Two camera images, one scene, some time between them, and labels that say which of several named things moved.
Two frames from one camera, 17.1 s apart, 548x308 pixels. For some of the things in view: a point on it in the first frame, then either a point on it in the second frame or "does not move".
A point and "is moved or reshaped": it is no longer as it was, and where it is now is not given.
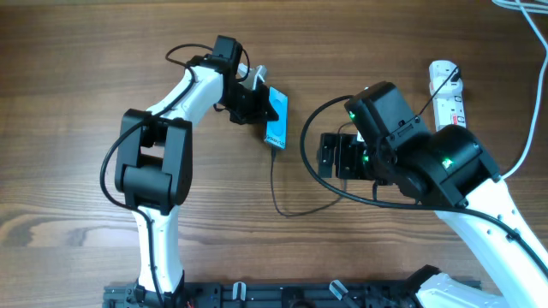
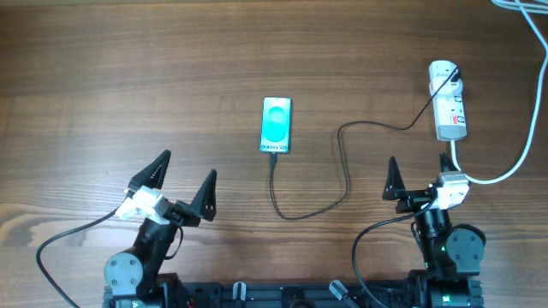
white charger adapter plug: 452,87 does not move
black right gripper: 348,144 -> 396,190
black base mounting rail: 272,294 does not move
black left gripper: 257,113 -> 185,213
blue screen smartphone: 276,131 is moved or reshaped
